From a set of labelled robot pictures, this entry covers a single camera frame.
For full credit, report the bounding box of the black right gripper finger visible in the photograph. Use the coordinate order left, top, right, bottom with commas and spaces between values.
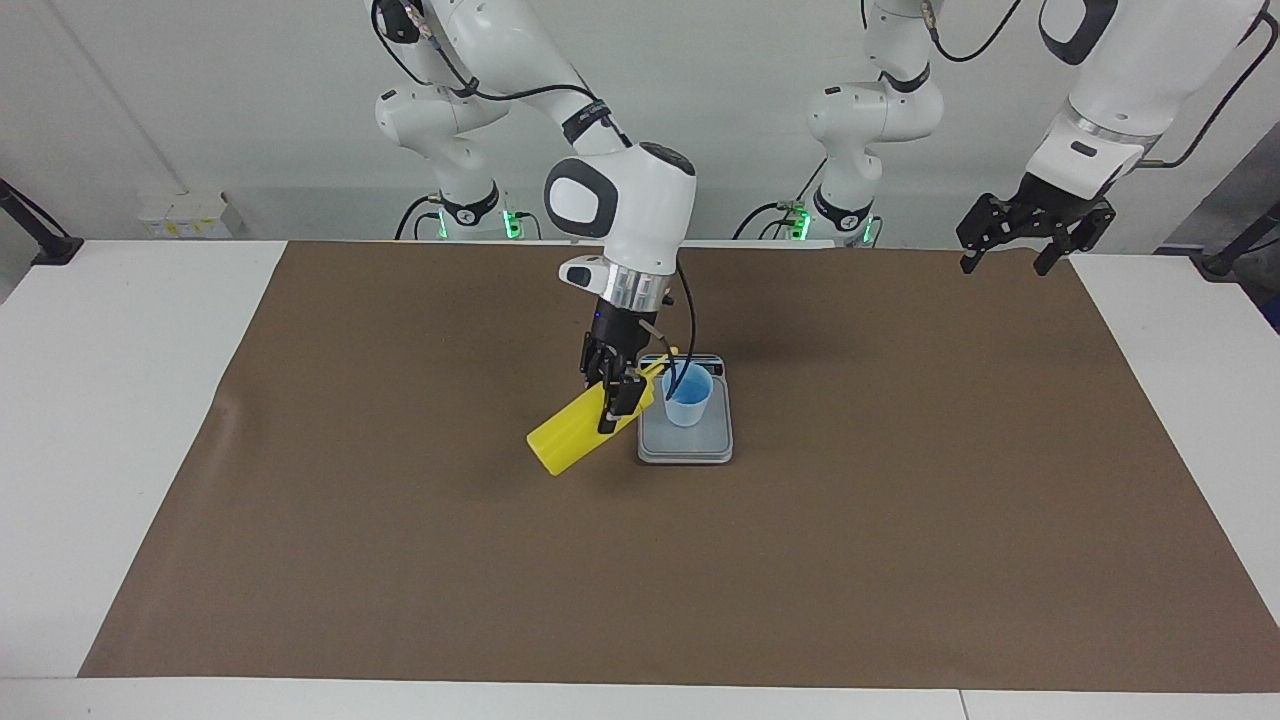
582, 336, 615, 392
598, 368, 650, 435

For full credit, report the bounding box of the black clamp stand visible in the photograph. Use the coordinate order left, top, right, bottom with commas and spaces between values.
0, 178, 84, 266
1200, 200, 1280, 279

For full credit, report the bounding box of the light blue plastic cup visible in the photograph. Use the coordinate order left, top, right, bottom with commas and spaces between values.
662, 362, 715, 428

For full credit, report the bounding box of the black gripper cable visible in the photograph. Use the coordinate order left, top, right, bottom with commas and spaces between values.
372, 0, 698, 401
1135, 15, 1271, 169

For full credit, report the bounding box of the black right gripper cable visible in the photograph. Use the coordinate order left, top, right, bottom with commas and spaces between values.
372, 0, 698, 401

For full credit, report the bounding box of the yellow squeeze bottle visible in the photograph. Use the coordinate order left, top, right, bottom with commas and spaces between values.
527, 347, 681, 477

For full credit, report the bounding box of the black left arm joint cable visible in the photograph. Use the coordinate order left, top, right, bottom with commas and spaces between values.
925, 0, 1021, 61

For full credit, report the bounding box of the brown paper table mat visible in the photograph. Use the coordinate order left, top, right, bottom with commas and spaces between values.
78, 240, 1280, 694

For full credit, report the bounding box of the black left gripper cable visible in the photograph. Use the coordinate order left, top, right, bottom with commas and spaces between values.
1135, 15, 1271, 169

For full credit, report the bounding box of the black right arm base cable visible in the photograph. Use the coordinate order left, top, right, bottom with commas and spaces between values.
395, 193, 446, 241

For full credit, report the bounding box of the silver digital kitchen scale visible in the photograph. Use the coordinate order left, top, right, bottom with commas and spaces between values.
637, 353, 734, 465

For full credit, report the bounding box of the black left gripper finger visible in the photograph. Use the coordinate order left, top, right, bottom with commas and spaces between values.
957, 195, 1019, 274
1034, 203, 1116, 277

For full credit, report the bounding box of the black arm base cable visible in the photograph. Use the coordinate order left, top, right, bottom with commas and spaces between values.
395, 193, 446, 241
732, 155, 831, 241

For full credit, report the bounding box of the black left arm base cable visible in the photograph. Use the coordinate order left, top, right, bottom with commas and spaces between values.
732, 155, 831, 241

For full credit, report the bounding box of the white wall socket box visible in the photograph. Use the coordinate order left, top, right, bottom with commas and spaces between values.
138, 192, 231, 239

